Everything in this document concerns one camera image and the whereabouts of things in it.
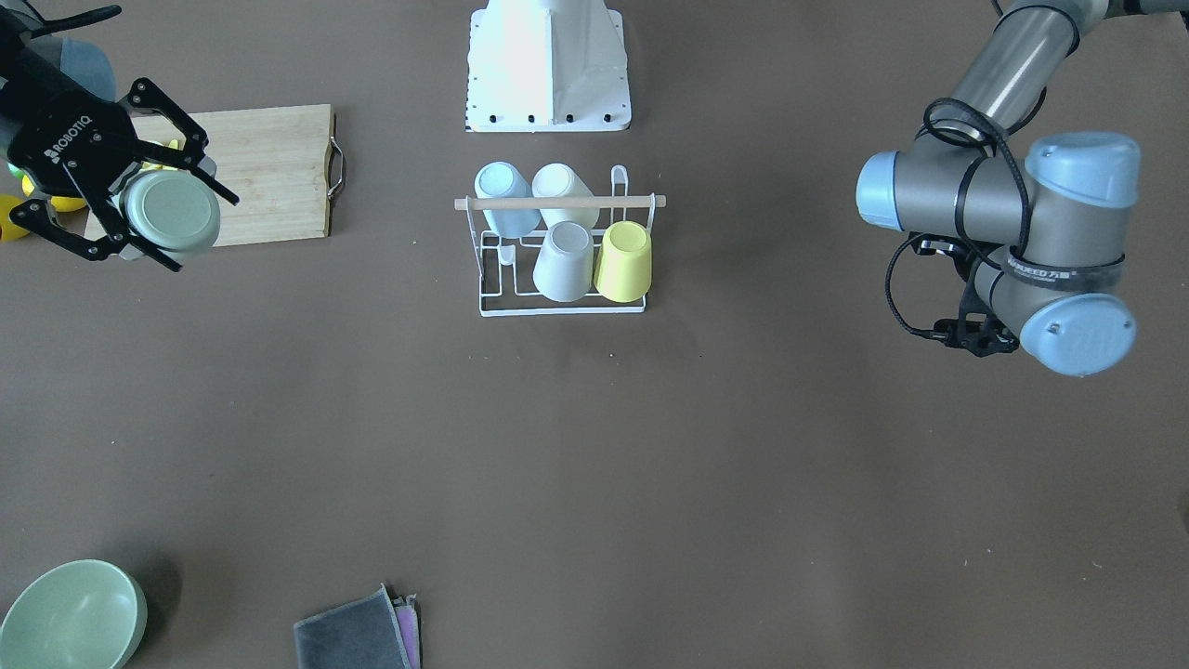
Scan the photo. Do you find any white wire cup rack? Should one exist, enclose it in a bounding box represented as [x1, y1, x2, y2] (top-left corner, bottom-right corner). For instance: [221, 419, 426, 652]
[453, 162, 667, 318]

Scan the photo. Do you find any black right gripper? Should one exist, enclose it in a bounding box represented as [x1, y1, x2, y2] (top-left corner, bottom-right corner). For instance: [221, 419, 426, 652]
[4, 37, 241, 272]

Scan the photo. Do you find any green plastic cup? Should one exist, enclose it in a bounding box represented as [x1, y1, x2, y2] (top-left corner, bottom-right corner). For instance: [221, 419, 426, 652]
[118, 170, 221, 261]

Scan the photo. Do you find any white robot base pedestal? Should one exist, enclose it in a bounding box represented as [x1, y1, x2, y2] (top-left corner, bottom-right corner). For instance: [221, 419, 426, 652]
[464, 1, 633, 133]

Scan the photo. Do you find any cream plastic cup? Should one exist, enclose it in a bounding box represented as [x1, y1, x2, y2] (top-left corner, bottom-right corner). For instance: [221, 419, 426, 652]
[531, 164, 599, 231]

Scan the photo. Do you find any light blue plastic cup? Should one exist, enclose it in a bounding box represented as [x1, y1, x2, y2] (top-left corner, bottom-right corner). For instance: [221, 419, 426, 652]
[474, 162, 543, 240]

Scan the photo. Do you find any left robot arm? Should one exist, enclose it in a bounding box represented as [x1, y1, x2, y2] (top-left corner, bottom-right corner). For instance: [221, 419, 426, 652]
[856, 1, 1185, 377]

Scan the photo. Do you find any yellow plastic cup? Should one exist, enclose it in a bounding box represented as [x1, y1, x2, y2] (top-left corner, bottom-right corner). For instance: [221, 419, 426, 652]
[595, 220, 653, 302]

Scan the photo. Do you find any grey plastic cup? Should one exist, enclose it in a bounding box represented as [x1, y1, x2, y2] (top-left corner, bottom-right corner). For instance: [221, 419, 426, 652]
[531, 221, 595, 302]

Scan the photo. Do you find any grey folded cloth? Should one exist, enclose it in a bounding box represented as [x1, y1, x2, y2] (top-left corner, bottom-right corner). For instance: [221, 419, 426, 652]
[294, 585, 422, 668]

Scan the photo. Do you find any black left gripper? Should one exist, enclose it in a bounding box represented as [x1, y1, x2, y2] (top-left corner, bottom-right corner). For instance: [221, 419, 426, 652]
[908, 233, 1020, 359]

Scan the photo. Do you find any wooden cutting board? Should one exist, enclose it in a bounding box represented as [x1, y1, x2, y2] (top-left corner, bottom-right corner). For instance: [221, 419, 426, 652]
[84, 103, 346, 250]

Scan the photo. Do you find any green bowl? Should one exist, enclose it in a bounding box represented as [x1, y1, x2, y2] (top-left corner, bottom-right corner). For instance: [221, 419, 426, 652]
[1, 558, 147, 668]

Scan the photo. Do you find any whole yellow lemon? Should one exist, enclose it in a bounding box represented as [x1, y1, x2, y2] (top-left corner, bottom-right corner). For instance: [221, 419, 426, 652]
[20, 173, 86, 213]
[0, 193, 30, 244]

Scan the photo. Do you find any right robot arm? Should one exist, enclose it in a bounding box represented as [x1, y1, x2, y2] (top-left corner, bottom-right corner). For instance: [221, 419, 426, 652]
[1, 1, 239, 271]

